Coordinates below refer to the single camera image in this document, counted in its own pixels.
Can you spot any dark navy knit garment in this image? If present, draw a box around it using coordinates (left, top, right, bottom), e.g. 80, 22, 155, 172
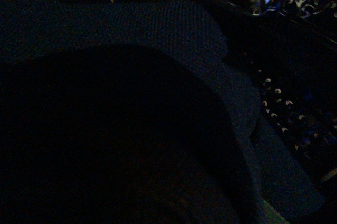
1, 0, 326, 223

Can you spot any steel washing machine drum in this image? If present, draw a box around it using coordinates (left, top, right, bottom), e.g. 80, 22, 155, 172
0, 0, 337, 224

